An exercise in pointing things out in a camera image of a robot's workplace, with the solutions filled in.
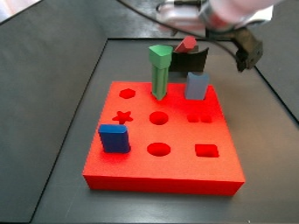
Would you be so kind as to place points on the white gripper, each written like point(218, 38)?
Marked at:
point(181, 15)

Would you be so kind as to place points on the red hexagon peg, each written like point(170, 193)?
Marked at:
point(186, 45)

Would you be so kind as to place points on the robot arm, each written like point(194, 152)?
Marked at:
point(217, 15)

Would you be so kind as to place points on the red shape sorter board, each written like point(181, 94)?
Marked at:
point(182, 151)

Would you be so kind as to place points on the green tall peg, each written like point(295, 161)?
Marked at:
point(161, 59)

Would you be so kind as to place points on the black curved holder block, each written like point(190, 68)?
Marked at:
point(189, 61)

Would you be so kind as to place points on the light blue peg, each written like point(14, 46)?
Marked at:
point(197, 86)

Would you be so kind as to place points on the dark blue peg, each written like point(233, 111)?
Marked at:
point(114, 137)

